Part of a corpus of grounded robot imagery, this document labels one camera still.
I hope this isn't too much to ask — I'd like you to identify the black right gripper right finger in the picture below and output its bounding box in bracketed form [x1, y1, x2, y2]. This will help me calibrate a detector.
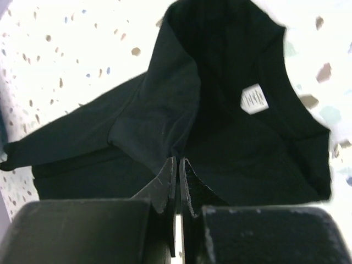
[179, 158, 229, 263]

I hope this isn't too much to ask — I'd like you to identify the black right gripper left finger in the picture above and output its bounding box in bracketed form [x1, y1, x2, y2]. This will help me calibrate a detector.
[132, 157, 177, 257]

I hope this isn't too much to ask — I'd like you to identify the black t shirt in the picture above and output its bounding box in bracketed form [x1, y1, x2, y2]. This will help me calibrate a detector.
[1, 1, 331, 206]

